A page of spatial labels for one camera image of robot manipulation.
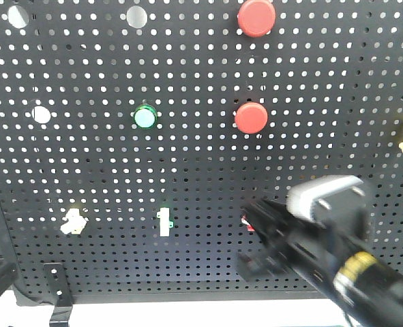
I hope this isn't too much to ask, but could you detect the white green toggle switch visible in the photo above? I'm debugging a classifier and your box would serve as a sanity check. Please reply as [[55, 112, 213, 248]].
[[156, 207, 174, 237]]

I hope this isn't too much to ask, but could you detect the black left desk clamp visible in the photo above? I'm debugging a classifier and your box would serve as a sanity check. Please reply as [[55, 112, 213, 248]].
[[44, 262, 74, 327]]

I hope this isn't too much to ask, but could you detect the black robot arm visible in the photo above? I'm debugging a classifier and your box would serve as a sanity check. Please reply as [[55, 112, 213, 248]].
[[237, 200, 403, 326]]

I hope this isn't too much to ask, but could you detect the black perforated pegboard panel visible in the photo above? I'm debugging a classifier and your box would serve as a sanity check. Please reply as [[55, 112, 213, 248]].
[[0, 1, 403, 305]]

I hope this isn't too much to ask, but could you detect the white toggle switch left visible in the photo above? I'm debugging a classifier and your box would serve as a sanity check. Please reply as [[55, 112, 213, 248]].
[[60, 208, 88, 235]]

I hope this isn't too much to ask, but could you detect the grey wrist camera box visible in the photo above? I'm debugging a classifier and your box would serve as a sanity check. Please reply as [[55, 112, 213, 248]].
[[286, 175, 370, 225]]

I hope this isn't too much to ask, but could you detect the white standing desk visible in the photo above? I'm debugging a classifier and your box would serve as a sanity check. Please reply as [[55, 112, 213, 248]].
[[0, 289, 365, 327]]

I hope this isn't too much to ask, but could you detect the green illuminated push button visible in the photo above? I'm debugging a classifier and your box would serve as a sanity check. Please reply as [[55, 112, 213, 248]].
[[133, 104, 158, 129]]

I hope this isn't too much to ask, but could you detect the large red push button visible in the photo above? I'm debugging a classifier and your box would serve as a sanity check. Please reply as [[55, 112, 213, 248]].
[[237, 0, 276, 37]]

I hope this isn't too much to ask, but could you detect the small red push button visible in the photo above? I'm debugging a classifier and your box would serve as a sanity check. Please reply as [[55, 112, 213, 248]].
[[235, 102, 268, 134]]

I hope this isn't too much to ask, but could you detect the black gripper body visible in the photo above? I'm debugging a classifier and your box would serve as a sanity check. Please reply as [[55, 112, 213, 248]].
[[237, 200, 355, 290]]

